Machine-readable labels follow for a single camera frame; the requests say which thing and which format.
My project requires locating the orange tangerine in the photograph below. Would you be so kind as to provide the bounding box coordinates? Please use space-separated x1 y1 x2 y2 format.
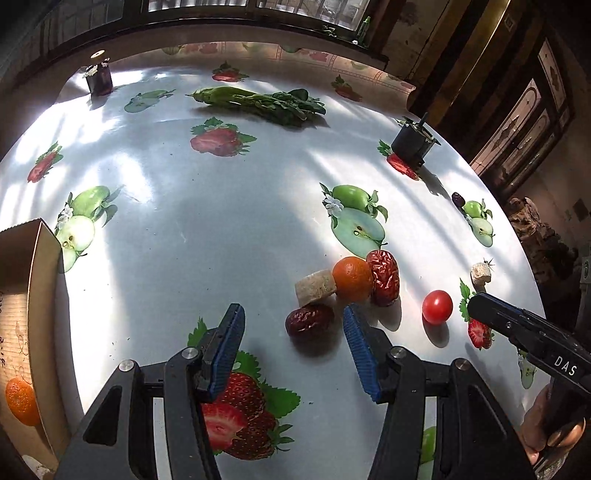
332 256 373 302
5 378 41 427

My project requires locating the beige cake chunk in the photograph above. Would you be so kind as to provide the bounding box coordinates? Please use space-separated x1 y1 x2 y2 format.
294 270 337 307

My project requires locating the dark red date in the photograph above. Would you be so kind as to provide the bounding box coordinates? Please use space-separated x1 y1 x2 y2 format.
284 303 335 339

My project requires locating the fruit print tablecloth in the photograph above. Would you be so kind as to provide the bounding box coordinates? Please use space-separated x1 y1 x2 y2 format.
1 43 549 479

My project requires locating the person's right hand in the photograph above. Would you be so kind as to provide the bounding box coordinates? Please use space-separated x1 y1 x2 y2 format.
518 384 586 465

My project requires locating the small dark jar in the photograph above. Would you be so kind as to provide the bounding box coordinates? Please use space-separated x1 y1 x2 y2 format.
84 60 113 97

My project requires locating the black cylindrical container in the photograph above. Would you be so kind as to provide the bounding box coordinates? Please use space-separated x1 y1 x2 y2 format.
391 112 440 171

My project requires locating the dark date near apple print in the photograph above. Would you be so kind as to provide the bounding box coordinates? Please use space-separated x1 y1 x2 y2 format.
452 192 466 209

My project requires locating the green bottle on windowsill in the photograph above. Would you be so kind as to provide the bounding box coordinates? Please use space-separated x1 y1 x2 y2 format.
356 16 370 45

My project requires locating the red cherry tomato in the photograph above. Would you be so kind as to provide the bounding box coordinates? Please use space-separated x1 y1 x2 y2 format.
422 290 453 325

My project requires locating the cardboard tray box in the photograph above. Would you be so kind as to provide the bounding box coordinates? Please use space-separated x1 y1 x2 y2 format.
1 219 71 470

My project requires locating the large wrinkled red date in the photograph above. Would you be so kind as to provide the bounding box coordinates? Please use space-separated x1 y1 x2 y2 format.
366 249 400 307

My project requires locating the beige cake near strawberry print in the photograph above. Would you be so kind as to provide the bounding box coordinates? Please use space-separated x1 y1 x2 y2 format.
470 261 492 292

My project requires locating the green leafy vegetable bunch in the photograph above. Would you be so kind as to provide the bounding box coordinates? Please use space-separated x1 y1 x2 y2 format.
187 86 327 127

